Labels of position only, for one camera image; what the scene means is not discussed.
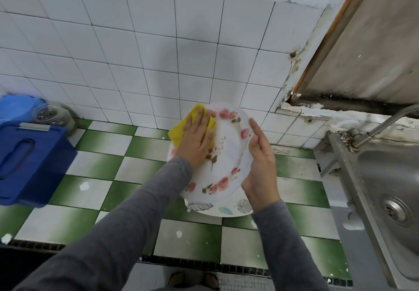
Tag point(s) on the person's right hand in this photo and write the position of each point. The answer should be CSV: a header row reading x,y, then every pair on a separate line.
x,y
260,173

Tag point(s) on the person's left hand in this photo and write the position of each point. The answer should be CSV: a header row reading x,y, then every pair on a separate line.
x,y
195,142

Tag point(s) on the rose plate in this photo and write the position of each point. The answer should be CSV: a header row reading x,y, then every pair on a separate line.
x,y
226,157

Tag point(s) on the person's right forearm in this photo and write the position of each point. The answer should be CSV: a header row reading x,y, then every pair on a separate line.
x,y
288,248

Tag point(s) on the person's black shoe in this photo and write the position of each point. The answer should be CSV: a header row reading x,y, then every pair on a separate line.
x,y
211,279
177,279

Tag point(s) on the stainless steel sink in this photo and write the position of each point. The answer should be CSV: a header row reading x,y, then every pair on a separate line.
x,y
386,202

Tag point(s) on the metal faucet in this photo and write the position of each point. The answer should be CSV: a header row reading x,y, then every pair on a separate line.
x,y
383,124

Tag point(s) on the glass jar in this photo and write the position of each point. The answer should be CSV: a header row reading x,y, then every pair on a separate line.
x,y
55,114

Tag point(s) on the blue plastic box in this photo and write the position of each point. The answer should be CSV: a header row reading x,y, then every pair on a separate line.
x,y
33,163

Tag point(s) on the blue plastic bowl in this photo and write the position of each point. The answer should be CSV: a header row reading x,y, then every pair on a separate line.
x,y
19,109

